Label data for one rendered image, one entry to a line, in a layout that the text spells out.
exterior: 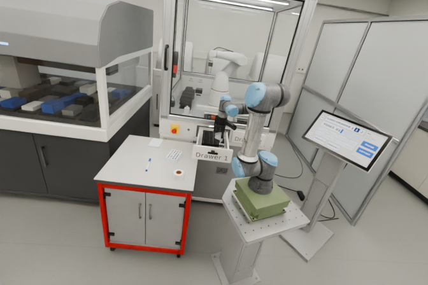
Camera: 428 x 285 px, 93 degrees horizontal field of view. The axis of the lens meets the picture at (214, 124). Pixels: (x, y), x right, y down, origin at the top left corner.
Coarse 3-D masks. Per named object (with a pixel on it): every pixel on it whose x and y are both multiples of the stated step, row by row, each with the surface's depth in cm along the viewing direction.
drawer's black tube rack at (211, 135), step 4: (204, 132) 172; (208, 132) 173; (212, 132) 175; (216, 132) 175; (204, 136) 166; (208, 136) 168; (212, 136) 168; (204, 140) 161; (208, 140) 161; (212, 140) 163; (216, 140) 163; (204, 144) 160; (208, 144) 161; (216, 144) 163
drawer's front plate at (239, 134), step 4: (232, 132) 179; (236, 132) 177; (240, 132) 177; (244, 132) 177; (232, 136) 178; (236, 136) 178; (240, 136) 178; (264, 136) 178; (232, 140) 180; (240, 140) 180; (264, 140) 180; (260, 144) 182
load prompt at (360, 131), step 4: (328, 116) 173; (328, 120) 171; (332, 120) 169; (336, 120) 168; (340, 120) 166; (336, 124) 166; (340, 124) 165; (344, 124) 163; (348, 124) 162; (344, 128) 162; (348, 128) 160; (352, 128) 159; (356, 128) 157; (360, 128) 156; (356, 132) 156; (360, 132) 154; (364, 132) 153
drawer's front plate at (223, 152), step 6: (192, 150) 148; (198, 150) 147; (204, 150) 147; (210, 150) 147; (216, 150) 147; (222, 150) 147; (228, 150) 147; (192, 156) 150; (216, 156) 150; (222, 156) 149; (228, 156) 149; (228, 162) 152
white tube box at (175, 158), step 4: (172, 152) 157; (176, 152) 158; (180, 152) 160; (168, 156) 152; (172, 156) 152; (176, 156) 153; (180, 156) 158; (168, 160) 151; (172, 160) 150; (176, 160) 150
